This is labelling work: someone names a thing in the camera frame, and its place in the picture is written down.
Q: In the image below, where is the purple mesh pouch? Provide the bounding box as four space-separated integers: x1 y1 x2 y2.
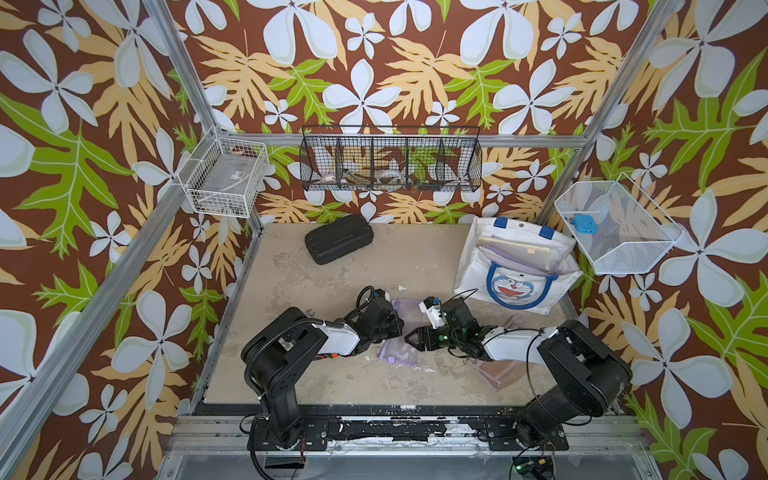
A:
379 299 432 368

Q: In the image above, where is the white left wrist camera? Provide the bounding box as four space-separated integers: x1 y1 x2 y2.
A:
375 289 391 301

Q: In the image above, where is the black hard zipper case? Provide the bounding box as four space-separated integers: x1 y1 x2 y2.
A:
305 215 374 265

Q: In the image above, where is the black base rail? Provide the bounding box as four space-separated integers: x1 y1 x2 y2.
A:
239 403 571 452

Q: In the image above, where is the small blue object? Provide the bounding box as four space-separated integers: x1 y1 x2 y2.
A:
571 214 598 235

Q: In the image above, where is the white wire basket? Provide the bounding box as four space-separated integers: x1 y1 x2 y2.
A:
178 128 270 219

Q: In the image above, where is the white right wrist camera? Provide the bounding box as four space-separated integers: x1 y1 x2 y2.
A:
419 296 447 329

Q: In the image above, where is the pink mesh pouch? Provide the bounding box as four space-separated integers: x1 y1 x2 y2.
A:
476 317 535 390

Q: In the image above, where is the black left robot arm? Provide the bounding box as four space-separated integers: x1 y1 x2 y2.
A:
240 286 404 448

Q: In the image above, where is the black wire basket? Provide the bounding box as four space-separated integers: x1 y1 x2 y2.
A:
297 125 482 192

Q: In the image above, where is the white hexagonal mesh basket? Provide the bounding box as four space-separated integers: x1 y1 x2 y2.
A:
555 174 684 276

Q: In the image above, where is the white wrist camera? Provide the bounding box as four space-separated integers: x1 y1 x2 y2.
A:
419 296 447 329
375 289 391 301

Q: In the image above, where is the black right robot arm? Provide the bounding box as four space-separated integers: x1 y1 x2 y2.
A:
404 297 632 448

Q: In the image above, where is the white Doraemon canvas bag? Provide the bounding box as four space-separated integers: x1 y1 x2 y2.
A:
454 217 582 315

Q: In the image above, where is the cream mesh pouch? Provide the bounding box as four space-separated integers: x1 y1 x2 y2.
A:
477 236 556 270

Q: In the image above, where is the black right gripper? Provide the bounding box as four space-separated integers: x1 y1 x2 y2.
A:
402 325 464 351

